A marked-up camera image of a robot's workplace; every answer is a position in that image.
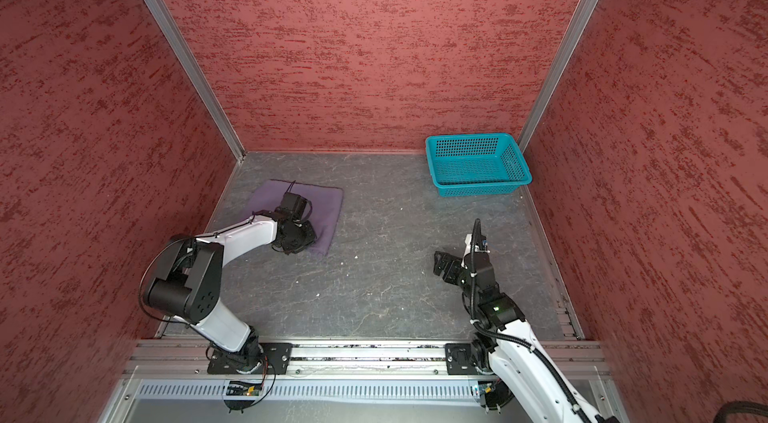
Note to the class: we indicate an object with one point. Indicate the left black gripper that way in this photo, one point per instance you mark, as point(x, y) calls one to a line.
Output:
point(310, 238)

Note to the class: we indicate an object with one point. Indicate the right connector board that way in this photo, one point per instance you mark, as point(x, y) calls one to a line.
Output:
point(493, 396)

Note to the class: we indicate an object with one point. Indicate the purple trousers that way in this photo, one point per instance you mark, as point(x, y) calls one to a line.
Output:
point(326, 205)

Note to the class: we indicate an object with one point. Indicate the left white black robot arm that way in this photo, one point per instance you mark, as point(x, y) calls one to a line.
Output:
point(183, 283)

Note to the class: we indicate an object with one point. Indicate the aluminium front rail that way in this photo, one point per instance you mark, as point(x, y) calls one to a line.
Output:
point(185, 357)

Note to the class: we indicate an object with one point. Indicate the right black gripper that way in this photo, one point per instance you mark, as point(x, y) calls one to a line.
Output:
point(453, 263)

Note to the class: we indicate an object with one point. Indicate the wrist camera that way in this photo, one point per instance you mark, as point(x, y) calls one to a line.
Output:
point(476, 244)
point(295, 207)

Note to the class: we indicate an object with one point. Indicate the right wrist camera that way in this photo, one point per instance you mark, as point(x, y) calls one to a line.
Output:
point(476, 244)

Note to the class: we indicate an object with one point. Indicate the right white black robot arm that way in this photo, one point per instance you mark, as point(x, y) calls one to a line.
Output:
point(505, 345)

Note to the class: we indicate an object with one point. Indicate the aluminium corner post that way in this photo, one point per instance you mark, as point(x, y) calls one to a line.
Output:
point(184, 55)
point(571, 38)

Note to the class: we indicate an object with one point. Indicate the left aluminium corner post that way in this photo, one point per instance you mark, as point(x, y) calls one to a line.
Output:
point(184, 55)

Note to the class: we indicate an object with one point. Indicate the white slotted cable duct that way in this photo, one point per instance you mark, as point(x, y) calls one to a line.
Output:
point(364, 391)

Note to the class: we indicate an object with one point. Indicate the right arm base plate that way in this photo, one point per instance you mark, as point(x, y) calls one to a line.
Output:
point(465, 358)

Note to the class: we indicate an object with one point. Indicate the right aluminium corner post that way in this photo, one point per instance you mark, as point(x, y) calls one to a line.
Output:
point(571, 38)

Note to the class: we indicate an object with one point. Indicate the teal plastic basket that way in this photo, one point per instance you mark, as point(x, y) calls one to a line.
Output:
point(476, 164)

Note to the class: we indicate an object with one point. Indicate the connector board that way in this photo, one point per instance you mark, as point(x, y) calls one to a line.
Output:
point(493, 396)
point(243, 389)

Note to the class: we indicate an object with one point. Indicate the left connector board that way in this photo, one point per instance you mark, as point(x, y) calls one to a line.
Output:
point(243, 389)

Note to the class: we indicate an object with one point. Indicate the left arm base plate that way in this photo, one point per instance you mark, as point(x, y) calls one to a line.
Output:
point(266, 358)

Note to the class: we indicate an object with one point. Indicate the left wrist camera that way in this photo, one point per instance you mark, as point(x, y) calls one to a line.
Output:
point(295, 207)

